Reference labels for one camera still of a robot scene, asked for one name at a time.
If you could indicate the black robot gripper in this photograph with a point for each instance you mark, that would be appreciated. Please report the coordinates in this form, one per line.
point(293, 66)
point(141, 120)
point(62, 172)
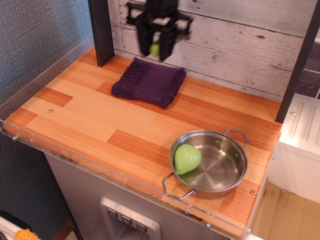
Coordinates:
point(158, 16)

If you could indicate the green handled grey spatula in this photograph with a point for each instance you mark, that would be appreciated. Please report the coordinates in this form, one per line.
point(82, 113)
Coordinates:
point(154, 48)

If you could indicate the purple folded towel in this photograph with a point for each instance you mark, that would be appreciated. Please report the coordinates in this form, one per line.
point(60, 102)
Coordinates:
point(149, 82)

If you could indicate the green toy pear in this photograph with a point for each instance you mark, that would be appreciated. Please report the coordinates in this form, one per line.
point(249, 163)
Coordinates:
point(186, 158)

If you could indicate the stainless steel pot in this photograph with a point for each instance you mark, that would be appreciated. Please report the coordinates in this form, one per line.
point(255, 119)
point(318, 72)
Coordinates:
point(223, 166)

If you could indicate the clear acrylic guard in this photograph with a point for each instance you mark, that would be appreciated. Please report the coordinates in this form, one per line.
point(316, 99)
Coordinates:
point(74, 116)

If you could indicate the grey toy fridge cabinet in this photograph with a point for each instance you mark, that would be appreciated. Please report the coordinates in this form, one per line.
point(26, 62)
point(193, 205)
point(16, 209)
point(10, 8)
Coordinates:
point(83, 190)

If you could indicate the silver dispenser button panel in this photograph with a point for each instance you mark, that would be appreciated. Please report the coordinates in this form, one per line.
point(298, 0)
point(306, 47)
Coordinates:
point(123, 223)

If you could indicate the white toy sink unit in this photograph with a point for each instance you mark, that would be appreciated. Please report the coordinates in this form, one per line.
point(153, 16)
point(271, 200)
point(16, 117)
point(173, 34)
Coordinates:
point(295, 164)

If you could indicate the orange object at corner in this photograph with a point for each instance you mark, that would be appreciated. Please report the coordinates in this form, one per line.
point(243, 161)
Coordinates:
point(25, 234)

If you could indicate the dark left shelf post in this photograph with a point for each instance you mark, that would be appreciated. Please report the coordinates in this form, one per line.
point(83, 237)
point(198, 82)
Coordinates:
point(102, 30)

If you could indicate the dark shelf post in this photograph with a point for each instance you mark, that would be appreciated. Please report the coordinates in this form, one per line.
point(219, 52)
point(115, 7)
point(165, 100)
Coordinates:
point(102, 30)
point(300, 63)

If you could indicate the dark right shelf post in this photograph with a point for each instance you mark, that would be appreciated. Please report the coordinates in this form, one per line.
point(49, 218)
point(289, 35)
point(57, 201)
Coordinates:
point(300, 63)

